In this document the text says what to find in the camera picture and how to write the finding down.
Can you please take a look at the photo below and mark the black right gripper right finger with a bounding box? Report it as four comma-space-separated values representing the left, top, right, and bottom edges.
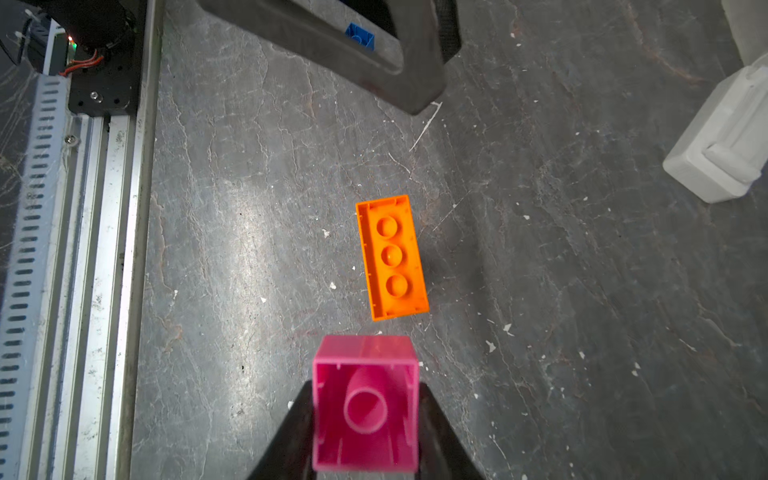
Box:
416, 382, 484, 480

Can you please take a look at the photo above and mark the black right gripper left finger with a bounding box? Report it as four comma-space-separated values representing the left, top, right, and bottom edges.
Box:
247, 380, 315, 480

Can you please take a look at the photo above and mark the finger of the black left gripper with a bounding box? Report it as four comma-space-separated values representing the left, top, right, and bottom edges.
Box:
200, 1, 446, 115

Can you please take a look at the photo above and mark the magenta lego brick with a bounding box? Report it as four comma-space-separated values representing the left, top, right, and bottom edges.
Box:
312, 335, 420, 473

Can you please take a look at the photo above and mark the orange lego brick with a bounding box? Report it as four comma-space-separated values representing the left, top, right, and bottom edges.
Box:
356, 195, 430, 321

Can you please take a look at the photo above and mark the blue lego brick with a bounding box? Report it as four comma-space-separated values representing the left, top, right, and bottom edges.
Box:
345, 23, 375, 51

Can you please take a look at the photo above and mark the white open flip box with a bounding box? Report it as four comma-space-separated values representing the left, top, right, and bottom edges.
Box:
663, 55, 767, 204

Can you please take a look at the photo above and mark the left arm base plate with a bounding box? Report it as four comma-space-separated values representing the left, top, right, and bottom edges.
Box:
68, 1, 148, 117

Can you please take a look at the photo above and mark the aluminium front rail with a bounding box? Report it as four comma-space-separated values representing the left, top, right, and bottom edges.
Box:
33, 1, 163, 479

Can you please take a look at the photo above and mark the grey perforated cable duct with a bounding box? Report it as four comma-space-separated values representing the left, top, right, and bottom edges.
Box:
1, 76, 71, 479

